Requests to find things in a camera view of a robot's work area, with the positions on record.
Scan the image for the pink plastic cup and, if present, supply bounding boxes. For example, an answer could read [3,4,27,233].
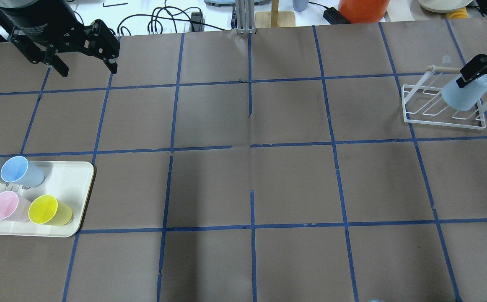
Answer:
[0,191,31,222]

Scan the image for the light blue plastic cup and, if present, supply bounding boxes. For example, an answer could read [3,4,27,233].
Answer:
[441,74,487,111]

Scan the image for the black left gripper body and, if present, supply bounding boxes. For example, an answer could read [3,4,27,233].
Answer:
[10,19,101,63]

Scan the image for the black power adapter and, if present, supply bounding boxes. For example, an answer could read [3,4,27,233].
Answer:
[323,6,351,25]

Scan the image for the wooden mug tree stand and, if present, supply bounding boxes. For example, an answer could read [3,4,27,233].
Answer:
[255,0,295,28]

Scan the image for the yellow plastic cup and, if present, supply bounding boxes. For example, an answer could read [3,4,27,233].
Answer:
[28,195,74,226]

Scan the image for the beige plate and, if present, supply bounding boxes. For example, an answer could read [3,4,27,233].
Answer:
[418,0,473,13]

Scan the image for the white wire cup rack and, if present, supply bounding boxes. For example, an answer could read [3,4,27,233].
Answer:
[401,55,487,130]

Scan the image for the blue cup on side table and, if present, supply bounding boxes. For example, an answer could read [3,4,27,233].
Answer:
[292,0,309,12]

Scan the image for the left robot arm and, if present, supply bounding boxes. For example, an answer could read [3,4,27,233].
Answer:
[0,0,120,77]

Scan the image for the aluminium frame post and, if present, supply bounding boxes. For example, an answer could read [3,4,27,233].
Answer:
[235,0,256,34]

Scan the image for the orange bucket with lid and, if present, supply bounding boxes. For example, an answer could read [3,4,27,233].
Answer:
[338,0,390,23]

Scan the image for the cream plastic tray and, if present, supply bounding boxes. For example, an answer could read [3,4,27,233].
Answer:
[0,161,95,237]

